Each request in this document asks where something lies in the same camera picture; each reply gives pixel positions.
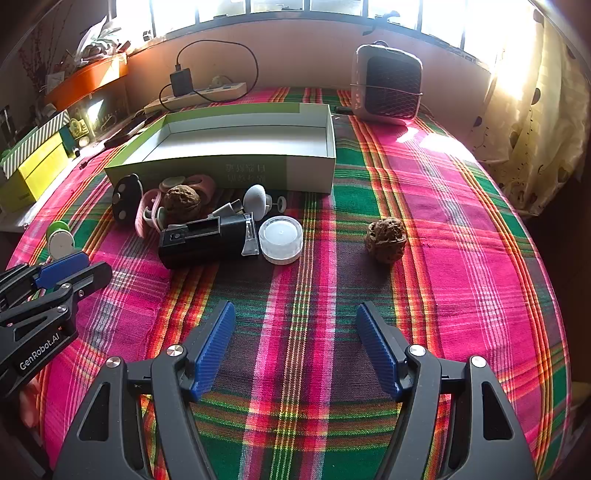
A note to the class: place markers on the pink toy toilet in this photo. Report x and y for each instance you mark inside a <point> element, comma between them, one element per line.
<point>201,184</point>

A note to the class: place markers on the white power strip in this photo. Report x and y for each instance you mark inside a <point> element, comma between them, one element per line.
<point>217,92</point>

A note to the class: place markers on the orange shelf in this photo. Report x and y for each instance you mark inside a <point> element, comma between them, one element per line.
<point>83,81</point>

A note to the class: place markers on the green white striped box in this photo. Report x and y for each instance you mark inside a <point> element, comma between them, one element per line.
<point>32,143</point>

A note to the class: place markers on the green white cardboard box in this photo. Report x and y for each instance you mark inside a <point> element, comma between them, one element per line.
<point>240,138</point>

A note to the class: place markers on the black device with clear cap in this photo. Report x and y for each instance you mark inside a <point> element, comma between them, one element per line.
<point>198,244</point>

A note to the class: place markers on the black round disc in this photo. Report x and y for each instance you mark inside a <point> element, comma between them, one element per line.
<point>125,198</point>

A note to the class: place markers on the white round jar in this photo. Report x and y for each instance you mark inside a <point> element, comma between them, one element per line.
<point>280,240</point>

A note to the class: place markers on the barred window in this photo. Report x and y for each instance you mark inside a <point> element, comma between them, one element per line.
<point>323,9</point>

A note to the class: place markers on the white USB adapter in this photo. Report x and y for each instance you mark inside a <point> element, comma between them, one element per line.
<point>226,207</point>

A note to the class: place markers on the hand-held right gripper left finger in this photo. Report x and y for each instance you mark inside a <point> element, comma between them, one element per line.
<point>213,350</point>

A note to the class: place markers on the black window latch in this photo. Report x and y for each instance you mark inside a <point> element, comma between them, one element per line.
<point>385,21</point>

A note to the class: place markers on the white egg-shaped object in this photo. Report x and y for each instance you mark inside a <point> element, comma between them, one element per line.
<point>255,199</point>

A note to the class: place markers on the black charger adapter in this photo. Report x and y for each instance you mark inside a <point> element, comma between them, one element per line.
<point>181,82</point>

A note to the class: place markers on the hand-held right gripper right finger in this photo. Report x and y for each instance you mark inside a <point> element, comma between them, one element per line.
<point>378,350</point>

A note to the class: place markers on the green yellow card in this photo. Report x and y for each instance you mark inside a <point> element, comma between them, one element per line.
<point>78,128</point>

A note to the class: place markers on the black smartphone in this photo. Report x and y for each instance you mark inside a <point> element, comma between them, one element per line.
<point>124,131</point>

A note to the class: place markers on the cream dotted curtain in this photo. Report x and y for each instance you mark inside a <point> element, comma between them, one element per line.
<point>531,138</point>

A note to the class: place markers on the grey mesh speaker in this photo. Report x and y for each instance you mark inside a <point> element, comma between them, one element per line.
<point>388,85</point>

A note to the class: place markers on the beige plug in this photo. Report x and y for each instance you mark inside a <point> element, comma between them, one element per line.
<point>220,81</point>

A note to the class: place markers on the green white spool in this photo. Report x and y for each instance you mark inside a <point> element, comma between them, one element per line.
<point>61,242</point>

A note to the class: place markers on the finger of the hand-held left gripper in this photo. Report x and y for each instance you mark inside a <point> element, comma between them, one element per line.
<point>60,270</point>
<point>92,279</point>

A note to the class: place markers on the potted plant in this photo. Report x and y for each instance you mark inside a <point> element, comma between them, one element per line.
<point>99,44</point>

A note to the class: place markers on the yellow box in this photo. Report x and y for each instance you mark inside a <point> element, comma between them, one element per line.
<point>37,170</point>

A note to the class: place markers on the pink green plaid blanket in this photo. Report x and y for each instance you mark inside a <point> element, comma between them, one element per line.
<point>461,277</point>

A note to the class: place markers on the small black plug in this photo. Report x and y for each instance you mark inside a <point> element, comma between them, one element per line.
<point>342,110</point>

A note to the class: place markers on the brown walnut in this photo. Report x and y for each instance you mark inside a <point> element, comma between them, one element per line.
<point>182,203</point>

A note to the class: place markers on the holey brown nut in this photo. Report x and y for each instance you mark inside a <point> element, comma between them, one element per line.
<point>385,240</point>

